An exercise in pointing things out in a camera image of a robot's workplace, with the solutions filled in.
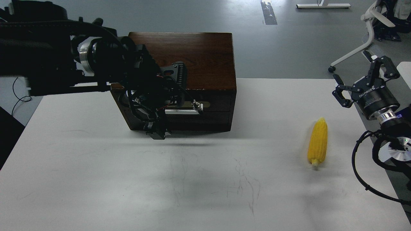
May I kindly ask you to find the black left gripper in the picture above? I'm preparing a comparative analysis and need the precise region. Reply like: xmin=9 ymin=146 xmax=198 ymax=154
xmin=111 ymin=37 xmax=187 ymax=140

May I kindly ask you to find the white side table edge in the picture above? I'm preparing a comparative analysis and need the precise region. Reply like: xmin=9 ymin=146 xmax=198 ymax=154
xmin=397 ymin=61 xmax=411 ymax=88

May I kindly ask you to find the black cable on floor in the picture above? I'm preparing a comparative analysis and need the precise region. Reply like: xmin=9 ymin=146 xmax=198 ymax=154
xmin=12 ymin=77 xmax=32 ymax=116

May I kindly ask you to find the white office chair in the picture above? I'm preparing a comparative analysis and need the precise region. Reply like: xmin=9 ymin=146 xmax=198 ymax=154
xmin=328 ymin=0 xmax=410 ymax=73

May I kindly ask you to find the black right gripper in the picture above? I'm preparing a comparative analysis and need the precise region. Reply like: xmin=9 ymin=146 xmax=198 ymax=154
xmin=332 ymin=51 xmax=400 ymax=120

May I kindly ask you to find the yellow corn cob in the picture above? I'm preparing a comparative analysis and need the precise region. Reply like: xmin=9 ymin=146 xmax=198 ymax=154
xmin=307 ymin=117 xmax=328 ymax=169

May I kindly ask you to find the dark wooden drawer cabinet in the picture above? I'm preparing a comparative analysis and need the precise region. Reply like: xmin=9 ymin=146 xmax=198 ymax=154
xmin=128 ymin=32 xmax=237 ymax=132

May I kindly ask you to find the white desk base bar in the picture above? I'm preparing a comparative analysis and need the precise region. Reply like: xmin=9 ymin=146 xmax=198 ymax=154
xmin=296 ymin=0 xmax=351 ymax=9

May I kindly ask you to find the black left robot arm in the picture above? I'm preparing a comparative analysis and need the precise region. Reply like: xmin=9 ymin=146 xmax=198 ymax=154
xmin=1 ymin=0 xmax=196 ymax=140

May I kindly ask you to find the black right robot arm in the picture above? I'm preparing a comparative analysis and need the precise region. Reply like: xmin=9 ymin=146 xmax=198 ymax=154
xmin=333 ymin=51 xmax=410 ymax=206

